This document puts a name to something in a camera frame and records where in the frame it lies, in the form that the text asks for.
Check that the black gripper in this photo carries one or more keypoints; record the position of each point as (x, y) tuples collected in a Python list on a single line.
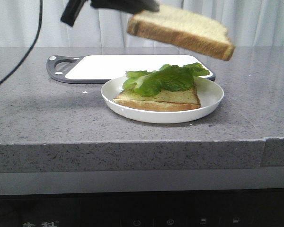
[(74, 7)]

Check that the bread slice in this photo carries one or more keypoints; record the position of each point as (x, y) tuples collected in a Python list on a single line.
[(183, 29), (164, 101)]

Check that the green lettuce leaf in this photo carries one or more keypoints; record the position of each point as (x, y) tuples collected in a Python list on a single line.
[(169, 77)]

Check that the white cutting board black rim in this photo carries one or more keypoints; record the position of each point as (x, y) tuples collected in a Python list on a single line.
[(98, 69)]

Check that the white round plate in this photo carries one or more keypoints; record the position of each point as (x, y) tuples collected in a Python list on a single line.
[(210, 95)]

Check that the white curtain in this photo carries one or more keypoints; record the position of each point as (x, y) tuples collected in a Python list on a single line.
[(249, 23)]

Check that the black appliance control panel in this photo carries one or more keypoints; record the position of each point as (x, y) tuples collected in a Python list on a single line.
[(208, 208)]

